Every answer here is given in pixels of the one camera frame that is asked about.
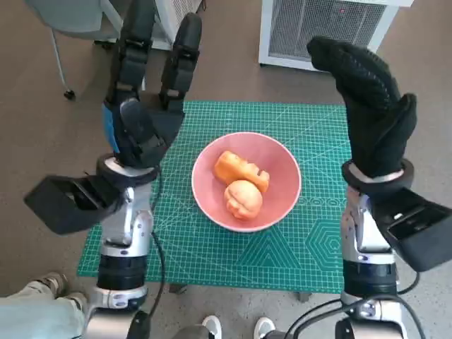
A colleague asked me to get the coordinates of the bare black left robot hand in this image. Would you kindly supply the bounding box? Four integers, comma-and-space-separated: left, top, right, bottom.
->
102, 0, 203, 169

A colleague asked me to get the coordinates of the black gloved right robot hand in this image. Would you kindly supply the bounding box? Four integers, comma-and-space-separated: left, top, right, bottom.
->
307, 36, 417, 178

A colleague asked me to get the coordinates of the long toy bread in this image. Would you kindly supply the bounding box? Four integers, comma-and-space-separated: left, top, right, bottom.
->
213, 150, 270, 194

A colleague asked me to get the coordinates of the pink bowl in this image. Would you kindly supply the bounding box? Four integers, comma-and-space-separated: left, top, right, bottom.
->
191, 131, 302, 233

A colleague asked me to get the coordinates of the round toy bread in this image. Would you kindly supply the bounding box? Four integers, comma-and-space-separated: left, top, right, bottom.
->
224, 179, 264, 222

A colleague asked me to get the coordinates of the white mesh-front air unit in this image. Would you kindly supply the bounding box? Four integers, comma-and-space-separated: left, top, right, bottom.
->
258, 0, 414, 71

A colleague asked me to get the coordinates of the white louvred air unit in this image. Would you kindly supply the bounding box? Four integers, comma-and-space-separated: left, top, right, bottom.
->
94, 0, 202, 52

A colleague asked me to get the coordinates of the green cutting mat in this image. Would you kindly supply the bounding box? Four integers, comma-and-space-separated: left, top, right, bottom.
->
76, 101, 349, 293

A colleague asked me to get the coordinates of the grey office chair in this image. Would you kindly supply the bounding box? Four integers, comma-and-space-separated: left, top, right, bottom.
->
23, 0, 123, 102

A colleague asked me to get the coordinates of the white shoe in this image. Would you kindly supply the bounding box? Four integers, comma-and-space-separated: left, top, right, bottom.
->
254, 316, 275, 339
201, 315, 222, 339

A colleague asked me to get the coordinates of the person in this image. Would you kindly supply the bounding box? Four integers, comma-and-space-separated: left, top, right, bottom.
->
0, 271, 89, 339

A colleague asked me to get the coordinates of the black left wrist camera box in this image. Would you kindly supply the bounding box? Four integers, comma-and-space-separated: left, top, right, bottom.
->
23, 174, 123, 234

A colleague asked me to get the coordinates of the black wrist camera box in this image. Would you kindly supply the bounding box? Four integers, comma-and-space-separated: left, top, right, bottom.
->
23, 174, 123, 234
370, 186, 452, 273

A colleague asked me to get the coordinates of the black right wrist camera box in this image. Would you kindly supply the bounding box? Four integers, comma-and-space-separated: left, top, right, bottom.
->
370, 186, 452, 273

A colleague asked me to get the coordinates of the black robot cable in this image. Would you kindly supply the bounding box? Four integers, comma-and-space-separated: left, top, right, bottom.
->
139, 168, 167, 326
284, 296, 417, 339
397, 270, 421, 294

